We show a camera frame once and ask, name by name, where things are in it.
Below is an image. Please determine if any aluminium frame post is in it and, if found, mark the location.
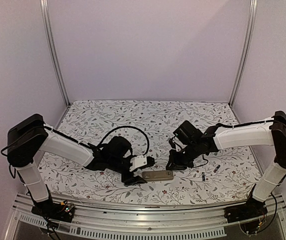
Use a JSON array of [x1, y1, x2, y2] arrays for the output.
[[228, 0, 258, 108], [39, 0, 71, 108]]

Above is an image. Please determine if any left aluminium frame post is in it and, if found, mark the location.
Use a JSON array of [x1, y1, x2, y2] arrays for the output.
[[39, 0, 71, 108]]

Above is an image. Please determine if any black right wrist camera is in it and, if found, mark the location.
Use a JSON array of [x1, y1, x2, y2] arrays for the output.
[[173, 120, 203, 145]]

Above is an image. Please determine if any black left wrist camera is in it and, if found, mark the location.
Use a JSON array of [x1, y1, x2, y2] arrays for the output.
[[106, 136, 132, 158]]

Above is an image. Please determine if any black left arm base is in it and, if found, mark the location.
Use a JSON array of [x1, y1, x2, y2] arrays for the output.
[[30, 193, 75, 223]]

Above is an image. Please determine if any white remote control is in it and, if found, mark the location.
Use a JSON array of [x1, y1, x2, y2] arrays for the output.
[[142, 170, 174, 182]]

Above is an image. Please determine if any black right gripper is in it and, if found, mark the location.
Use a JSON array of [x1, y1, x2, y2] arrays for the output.
[[165, 142, 200, 171]]

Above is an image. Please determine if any right aluminium frame post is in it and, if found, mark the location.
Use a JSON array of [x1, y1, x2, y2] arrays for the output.
[[228, 0, 258, 108]]

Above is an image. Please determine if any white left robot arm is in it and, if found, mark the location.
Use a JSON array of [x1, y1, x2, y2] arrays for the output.
[[0, 113, 155, 217]]

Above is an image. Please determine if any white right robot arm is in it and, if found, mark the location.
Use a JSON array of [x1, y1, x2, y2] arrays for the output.
[[166, 111, 286, 218]]

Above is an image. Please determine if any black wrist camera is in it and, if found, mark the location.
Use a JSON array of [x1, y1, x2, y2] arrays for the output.
[[106, 136, 132, 158], [173, 120, 203, 145]]

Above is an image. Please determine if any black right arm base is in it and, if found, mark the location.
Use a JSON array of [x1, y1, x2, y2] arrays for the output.
[[224, 198, 268, 235]]

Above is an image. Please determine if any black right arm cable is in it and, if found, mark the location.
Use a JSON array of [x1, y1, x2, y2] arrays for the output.
[[192, 153, 209, 169]]

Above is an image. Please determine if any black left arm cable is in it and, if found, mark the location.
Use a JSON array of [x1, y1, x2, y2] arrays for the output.
[[100, 126, 151, 157]]

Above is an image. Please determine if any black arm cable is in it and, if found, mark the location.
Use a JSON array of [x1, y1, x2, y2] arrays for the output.
[[100, 126, 151, 157], [192, 153, 209, 169]]

